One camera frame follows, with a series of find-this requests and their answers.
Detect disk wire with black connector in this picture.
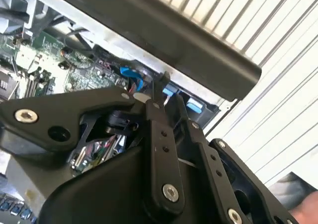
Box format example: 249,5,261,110
159,71,172,84

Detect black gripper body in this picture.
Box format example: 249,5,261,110
38,146,249,224

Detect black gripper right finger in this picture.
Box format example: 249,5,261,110
173,94,299,224

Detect person's hand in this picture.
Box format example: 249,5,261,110
289,192,318,224

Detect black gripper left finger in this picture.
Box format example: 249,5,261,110
0,78,186,217

